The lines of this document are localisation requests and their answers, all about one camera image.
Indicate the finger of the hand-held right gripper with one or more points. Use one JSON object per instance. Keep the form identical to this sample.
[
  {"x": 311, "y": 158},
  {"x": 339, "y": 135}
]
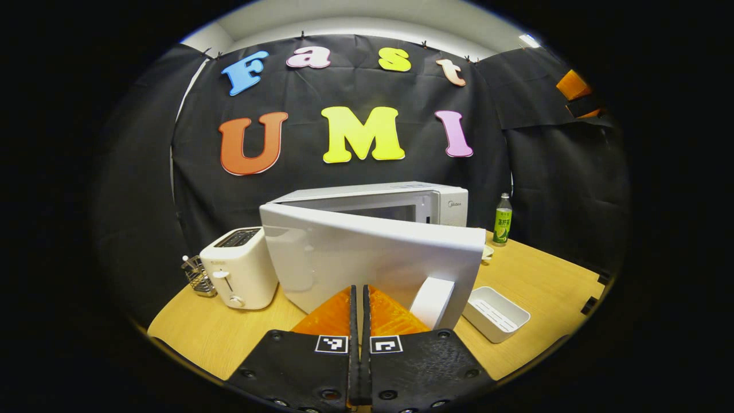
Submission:
[
  {"x": 590, "y": 114},
  {"x": 573, "y": 86}
]

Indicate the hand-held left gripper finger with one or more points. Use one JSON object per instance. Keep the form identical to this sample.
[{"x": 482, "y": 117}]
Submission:
[
  {"x": 366, "y": 344},
  {"x": 354, "y": 344}
]

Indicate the white microwave oven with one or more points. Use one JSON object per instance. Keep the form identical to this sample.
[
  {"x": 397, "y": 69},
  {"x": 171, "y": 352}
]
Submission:
[{"x": 373, "y": 252}]

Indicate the ceiling light panel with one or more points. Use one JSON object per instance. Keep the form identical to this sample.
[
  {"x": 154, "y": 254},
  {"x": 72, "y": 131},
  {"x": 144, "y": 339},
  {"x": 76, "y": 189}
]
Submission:
[{"x": 528, "y": 41}]

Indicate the white toaster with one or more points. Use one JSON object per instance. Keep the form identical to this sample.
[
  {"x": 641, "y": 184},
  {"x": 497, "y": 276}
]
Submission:
[{"x": 241, "y": 275}]

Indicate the white rectangular tray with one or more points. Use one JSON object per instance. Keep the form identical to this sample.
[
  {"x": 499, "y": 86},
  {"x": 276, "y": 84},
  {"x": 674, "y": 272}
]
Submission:
[{"x": 499, "y": 315}]

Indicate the green label drink bottle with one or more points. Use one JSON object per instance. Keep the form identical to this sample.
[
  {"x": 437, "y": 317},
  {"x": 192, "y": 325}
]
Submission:
[{"x": 503, "y": 226}]

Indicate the small dish of nuts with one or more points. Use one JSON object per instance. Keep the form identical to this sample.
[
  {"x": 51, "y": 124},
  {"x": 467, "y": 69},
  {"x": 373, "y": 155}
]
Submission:
[{"x": 487, "y": 252}]

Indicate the black table clamp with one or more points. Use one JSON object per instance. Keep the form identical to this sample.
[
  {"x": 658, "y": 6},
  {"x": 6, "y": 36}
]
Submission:
[
  {"x": 603, "y": 278},
  {"x": 589, "y": 305}
]

